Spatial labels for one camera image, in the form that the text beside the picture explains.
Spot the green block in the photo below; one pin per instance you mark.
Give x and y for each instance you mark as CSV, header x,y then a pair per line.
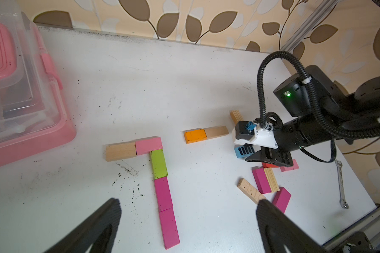
x,y
158,164

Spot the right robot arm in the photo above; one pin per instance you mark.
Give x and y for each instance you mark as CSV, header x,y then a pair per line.
x,y
319,109

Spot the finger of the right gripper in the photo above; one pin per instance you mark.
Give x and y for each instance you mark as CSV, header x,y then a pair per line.
x,y
281,159

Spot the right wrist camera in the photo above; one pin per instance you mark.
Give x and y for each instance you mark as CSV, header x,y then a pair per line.
x,y
247,132

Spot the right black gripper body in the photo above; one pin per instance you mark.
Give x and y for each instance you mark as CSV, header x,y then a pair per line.
x,y
298,134

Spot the orange block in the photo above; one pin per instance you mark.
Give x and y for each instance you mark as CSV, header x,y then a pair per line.
x,y
195,136

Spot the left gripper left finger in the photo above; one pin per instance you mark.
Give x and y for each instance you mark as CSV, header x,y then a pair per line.
x,y
96,234

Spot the red block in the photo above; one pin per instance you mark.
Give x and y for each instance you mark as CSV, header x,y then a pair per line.
x,y
268,165

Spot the small natural wood block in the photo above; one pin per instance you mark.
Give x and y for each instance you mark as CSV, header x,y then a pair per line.
x,y
271,180

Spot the light pink block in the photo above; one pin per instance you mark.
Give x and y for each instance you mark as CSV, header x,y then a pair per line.
x,y
293,167
147,145

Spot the pink plastic storage box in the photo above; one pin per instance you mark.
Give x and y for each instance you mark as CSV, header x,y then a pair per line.
x,y
33,115

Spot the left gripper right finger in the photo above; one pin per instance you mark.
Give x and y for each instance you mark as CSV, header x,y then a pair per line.
x,y
279,234

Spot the magenta block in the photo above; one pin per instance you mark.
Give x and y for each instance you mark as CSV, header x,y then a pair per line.
x,y
282,199
261,180
169,228
163,194

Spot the silver wrench on table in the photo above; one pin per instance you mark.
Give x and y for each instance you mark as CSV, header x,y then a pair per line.
x,y
343,201

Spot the blue striped block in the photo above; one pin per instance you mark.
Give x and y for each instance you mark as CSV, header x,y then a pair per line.
x,y
244,151

